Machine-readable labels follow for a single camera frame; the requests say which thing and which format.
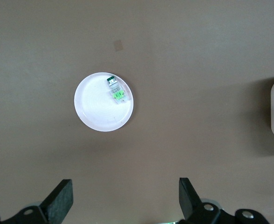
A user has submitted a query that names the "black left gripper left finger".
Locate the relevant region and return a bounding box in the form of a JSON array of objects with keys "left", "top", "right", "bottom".
[{"left": 0, "top": 179, "right": 74, "bottom": 224}]

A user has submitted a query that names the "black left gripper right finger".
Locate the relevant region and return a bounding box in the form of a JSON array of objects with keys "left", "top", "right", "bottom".
[{"left": 178, "top": 177, "right": 271, "bottom": 224}]

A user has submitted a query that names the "pale pink round plate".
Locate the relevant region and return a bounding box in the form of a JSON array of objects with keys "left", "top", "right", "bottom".
[{"left": 74, "top": 72, "right": 135, "bottom": 133}]

